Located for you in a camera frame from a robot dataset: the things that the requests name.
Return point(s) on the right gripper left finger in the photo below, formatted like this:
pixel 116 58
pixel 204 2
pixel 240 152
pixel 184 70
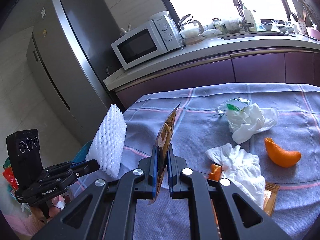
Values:
pixel 153 171

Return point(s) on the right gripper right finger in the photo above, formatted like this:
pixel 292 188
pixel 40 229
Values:
pixel 172 170

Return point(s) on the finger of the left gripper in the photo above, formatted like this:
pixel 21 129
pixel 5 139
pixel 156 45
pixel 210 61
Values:
pixel 84 167

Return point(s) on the brown foil snack wrapper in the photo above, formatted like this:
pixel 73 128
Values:
pixel 162 143

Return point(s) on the white foam fruit net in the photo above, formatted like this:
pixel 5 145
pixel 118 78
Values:
pixel 107 145

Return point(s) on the gold foil snack wrapper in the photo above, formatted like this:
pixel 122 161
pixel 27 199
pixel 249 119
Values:
pixel 270 195

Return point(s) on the large orange peel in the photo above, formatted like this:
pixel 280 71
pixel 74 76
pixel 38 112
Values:
pixel 280 156

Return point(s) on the blue plastic trash bin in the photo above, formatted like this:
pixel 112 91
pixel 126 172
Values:
pixel 81 155

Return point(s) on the purple kitchen cabinet counter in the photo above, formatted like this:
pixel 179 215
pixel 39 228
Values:
pixel 264 57

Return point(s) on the kitchen faucet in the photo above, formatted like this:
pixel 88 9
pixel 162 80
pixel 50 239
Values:
pixel 237 7

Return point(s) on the person's left hand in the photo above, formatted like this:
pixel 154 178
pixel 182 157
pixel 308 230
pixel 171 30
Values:
pixel 55 206

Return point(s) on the small orange peel piece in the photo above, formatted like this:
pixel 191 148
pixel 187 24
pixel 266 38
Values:
pixel 215 172

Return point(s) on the crumpled white tissue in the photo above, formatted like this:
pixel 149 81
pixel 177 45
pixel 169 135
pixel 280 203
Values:
pixel 242 168

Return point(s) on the crumpled white plastic bag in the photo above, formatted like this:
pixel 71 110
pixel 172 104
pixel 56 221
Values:
pixel 246 118

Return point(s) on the blue checked tablecloth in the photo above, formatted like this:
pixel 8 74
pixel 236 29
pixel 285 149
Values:
pixel 198 128

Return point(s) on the silver refrigerator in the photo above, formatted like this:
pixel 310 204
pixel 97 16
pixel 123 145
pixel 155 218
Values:
pixel 70 56

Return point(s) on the white microwave oven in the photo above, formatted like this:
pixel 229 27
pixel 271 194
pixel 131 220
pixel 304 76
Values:
pixel 154 38

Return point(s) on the white soap bottle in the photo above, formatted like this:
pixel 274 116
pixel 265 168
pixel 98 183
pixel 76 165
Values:
pixel 249 18

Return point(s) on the white polka dot utensil holder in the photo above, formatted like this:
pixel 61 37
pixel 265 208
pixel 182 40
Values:
pixel 302 26

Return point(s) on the pink container on counter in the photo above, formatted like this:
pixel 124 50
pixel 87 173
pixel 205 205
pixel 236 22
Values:
pixel 313 33

